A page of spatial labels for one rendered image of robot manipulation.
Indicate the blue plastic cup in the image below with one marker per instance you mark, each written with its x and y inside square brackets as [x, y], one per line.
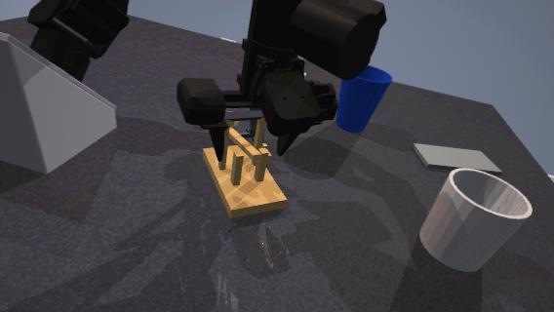
[359, 97]

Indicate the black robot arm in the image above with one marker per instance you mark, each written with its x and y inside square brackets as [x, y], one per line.
[338, 36]

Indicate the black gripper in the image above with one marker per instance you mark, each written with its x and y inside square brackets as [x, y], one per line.
[203, 103]

